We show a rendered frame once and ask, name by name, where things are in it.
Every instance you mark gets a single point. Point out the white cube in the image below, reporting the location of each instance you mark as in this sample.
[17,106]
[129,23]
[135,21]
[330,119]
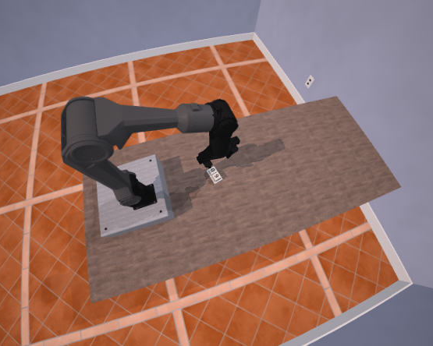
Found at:
[212,170]
[216,176]

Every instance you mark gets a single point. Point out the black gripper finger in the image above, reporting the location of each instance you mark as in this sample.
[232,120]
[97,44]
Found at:
[206,163]
[232,151]

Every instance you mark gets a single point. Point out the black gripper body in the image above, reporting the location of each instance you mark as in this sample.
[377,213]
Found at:
[210,153]

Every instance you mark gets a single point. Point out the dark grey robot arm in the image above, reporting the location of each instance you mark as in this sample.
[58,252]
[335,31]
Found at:
[92,126]

